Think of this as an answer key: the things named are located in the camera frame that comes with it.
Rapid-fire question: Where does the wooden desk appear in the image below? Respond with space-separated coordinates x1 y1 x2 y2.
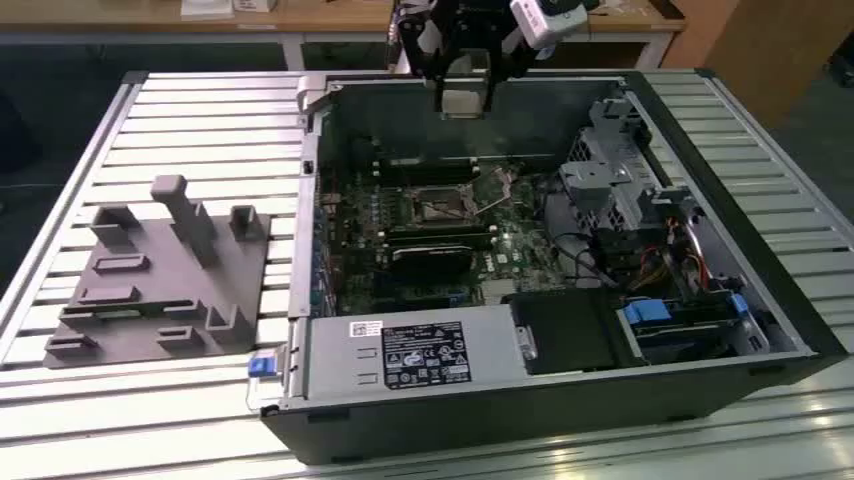
0 0 689 71

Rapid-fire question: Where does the green RAM stick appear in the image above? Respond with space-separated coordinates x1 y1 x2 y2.
89 304 168 319

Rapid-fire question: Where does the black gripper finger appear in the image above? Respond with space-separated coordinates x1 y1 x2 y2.
487 22 538 114
398 9 463 114

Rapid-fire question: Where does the grey metal drive cage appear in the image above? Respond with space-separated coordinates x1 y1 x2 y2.
556 97 693 234

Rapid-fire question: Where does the black open PC case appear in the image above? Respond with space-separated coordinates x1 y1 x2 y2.
258 68 850 466

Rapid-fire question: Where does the black plastic housing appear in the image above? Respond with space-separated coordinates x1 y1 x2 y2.
510 289 632 377

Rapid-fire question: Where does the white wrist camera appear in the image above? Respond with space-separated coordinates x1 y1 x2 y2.
508 0 594 60

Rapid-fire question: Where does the white paper box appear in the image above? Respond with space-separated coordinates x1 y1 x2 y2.
179 0 236 21

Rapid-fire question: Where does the silver chipset heat sink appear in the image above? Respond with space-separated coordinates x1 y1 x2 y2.
478 278 520 305

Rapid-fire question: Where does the grey parts rack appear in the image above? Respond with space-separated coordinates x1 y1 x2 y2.
43 174 275 371

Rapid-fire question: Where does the blue cable plug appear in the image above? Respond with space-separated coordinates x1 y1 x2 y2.
246 352 286 382

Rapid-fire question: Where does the coloured power wire bundle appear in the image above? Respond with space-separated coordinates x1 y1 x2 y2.
630 244 713 294

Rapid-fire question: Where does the wooden cabinet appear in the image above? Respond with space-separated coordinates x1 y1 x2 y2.
666 0 854 129

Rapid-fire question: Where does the metal wire locking lever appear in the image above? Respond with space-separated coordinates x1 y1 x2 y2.
478 190 519 216

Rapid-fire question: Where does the installed RAM stick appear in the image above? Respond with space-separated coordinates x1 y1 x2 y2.
386 224 499 251

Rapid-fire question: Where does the blue disk carrier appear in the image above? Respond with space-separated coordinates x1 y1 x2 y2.
616 297 675 331

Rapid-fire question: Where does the grey power supply unit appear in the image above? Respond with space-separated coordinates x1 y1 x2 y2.
283 304 535 404

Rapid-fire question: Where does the green motherboard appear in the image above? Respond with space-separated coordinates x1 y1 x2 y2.
316 149 582 319

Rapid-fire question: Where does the silver CPU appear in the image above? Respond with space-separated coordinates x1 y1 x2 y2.
443 89 491 120

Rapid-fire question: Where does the black graphics card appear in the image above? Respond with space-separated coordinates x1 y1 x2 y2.
390 243 472 276

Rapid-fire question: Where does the metal socket cover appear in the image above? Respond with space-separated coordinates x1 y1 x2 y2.
474 167 528 201

